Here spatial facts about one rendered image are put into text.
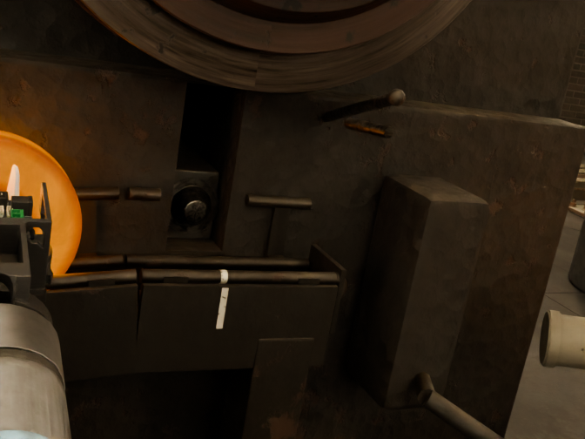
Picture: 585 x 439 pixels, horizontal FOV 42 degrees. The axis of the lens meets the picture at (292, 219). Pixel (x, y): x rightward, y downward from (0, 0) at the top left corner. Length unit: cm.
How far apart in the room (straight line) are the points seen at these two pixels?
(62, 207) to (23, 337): 23
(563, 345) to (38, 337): 55
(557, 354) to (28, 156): 54
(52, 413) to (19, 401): 2
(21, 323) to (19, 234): 8
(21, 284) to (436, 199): 43
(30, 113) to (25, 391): 34
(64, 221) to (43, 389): 26
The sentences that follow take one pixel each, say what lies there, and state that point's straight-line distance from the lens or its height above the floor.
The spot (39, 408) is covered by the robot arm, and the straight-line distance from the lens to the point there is 43.
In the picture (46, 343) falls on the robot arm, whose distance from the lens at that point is 47.
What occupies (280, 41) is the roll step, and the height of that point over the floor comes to 93.
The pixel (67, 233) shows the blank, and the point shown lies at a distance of 68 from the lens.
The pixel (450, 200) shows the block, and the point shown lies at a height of 80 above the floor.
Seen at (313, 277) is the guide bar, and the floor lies 71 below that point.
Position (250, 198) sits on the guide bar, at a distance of 77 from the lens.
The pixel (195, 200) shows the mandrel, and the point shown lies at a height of 75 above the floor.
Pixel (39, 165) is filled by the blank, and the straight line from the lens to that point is 66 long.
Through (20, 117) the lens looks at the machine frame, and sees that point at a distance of 72.
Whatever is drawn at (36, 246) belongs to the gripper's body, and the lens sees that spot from 54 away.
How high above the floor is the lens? 96
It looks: 16 degrees down
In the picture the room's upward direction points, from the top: 10 degrees clockwise
